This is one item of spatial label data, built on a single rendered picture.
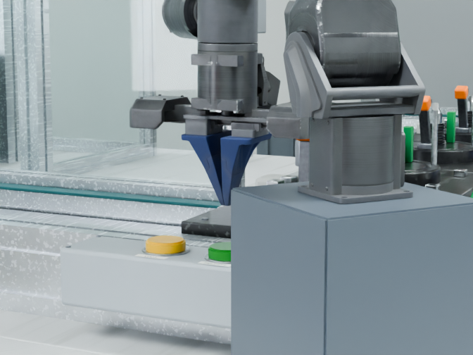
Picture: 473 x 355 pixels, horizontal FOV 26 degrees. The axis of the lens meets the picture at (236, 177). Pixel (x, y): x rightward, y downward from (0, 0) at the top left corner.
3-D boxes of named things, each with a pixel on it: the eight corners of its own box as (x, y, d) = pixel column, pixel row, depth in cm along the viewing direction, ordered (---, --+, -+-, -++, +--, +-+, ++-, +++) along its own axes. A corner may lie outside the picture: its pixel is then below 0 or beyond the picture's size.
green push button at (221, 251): (238, 272, 97) (238, 252, 97) (200, 268, 99) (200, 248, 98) (255, 263, 101) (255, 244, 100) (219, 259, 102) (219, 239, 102)
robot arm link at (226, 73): (307, 46, 90) (331, 44, 96) (125, 41, 98) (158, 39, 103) (305, 139, 91) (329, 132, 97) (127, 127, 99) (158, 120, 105)
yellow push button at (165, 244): (173, 265, 100) (173, 245, 100) (138, 260, 102) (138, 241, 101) (192, 256, 104) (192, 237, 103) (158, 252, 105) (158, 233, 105)
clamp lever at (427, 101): (431, 146, 156) (427, 101, 153) (418, 145, 157) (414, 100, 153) (436, 134, 159) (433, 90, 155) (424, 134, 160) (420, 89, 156)
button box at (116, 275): (246, 332, 96) (246, 268, 95) (60, 305, 105) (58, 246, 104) (275, 313, 102) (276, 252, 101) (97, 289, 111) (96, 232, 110)
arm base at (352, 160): (342, 204, 73) (343, 120, 72) (295, 190, 79) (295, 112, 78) (421, 196, 76) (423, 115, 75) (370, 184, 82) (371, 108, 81)
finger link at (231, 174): (248, 139, 94) (274, 132, 99) (212, 137, 96) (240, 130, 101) (248, 214, 95) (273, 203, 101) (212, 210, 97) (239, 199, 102)
